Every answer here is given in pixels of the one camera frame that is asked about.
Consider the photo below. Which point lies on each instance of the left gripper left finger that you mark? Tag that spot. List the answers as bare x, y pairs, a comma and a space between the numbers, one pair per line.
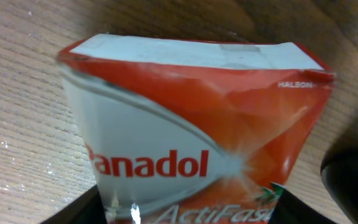
86, 209

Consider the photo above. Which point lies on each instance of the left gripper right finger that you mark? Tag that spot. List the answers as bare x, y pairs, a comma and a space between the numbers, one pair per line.
291, 210

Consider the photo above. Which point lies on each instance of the dark syrup bottle white cap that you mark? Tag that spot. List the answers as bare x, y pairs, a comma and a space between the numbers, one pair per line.
339, 171

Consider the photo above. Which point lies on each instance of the red Panadol ActiFast box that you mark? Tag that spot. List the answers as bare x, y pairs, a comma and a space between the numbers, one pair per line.
186, 131

